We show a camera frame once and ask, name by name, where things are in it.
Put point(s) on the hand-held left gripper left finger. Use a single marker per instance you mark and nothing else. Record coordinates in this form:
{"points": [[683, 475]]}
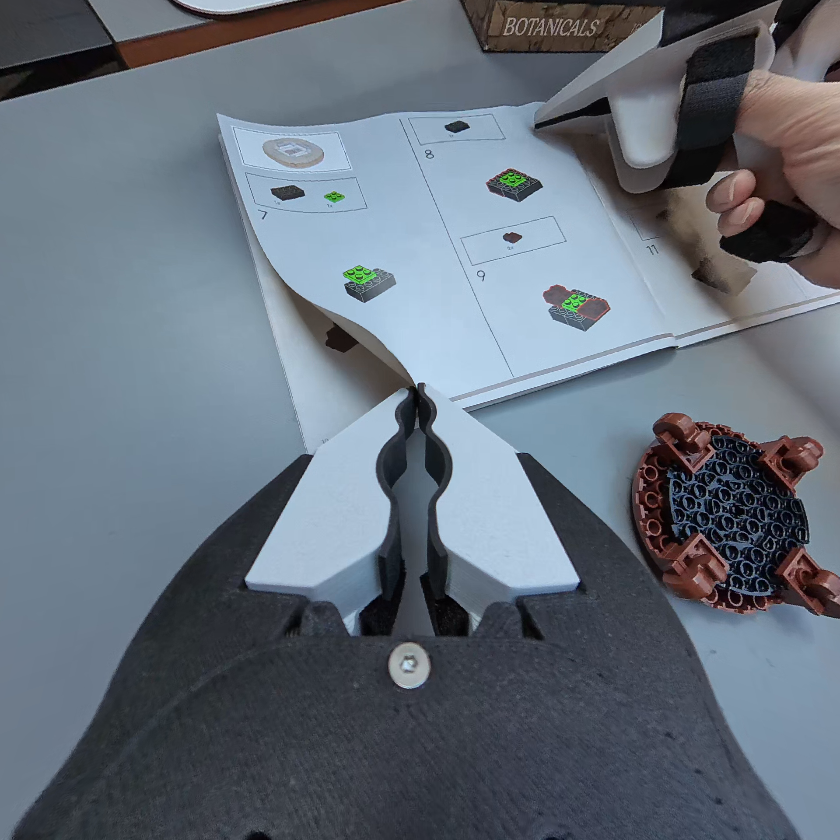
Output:
{"points": [[321, 525]]}

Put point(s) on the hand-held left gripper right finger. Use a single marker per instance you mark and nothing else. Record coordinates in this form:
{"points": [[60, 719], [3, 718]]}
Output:
{"points": [[505, 525]]}

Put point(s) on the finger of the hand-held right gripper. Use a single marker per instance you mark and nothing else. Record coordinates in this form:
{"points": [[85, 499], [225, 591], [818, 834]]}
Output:
{"points": [[610, 72]]}

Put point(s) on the round brown black brick base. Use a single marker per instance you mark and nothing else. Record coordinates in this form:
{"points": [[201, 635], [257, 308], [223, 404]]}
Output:
{"points": [[735, 512]]}

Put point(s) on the building instruction booklet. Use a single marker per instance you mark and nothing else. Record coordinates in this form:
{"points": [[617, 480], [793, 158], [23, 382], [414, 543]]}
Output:
{"points": [[426, 262]]}

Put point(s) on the person's right hand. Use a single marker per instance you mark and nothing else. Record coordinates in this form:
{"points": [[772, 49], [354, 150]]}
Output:
{"points": [[807, 151]]}

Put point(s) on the black plant toy box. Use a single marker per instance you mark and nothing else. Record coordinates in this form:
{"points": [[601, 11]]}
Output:
{"points": [[525, 26]]}

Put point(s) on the white board stand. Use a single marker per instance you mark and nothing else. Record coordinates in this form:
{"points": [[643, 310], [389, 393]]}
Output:
{"points": [[229, 5]]}

